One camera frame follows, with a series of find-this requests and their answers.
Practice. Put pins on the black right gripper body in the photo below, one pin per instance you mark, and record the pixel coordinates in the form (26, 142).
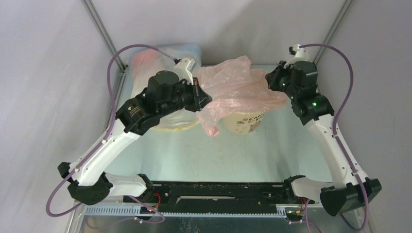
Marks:
(274, 80)

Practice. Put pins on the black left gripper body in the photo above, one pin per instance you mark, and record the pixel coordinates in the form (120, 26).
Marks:
(184, 98)

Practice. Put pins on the pink plastic trash bag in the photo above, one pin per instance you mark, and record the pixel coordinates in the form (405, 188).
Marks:
(235, 87)

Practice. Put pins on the cream round trash bin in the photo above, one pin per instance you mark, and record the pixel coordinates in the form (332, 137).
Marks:
(242, 123)

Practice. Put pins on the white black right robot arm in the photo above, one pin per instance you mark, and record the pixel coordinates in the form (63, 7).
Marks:
(344, 193)

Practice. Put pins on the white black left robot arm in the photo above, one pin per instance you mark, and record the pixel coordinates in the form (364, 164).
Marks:
(89, 183)

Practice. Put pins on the large translucent bag of bags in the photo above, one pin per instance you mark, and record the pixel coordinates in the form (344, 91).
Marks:
(147, 63)

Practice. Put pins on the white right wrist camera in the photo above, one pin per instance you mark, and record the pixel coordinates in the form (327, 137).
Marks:
(298, 53)

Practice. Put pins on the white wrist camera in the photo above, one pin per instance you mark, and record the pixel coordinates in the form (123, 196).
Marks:
(185, 68)
(298, 53)

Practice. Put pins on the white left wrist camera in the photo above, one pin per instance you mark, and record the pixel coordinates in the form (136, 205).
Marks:
(185, 68)

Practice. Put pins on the left corner aluminium post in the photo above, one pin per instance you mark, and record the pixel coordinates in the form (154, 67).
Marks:
(99, 25)

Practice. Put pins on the corner aluminium post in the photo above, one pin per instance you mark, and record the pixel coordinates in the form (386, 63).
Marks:
(99, 25)
(343, 11)

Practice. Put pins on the right corner aluminium post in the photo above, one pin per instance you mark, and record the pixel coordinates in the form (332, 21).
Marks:
(343, 11)

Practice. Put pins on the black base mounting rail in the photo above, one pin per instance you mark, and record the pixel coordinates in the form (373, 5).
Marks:
(217, 198)

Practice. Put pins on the aluminium front frame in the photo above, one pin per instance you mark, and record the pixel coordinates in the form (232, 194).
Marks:
(114, 215)

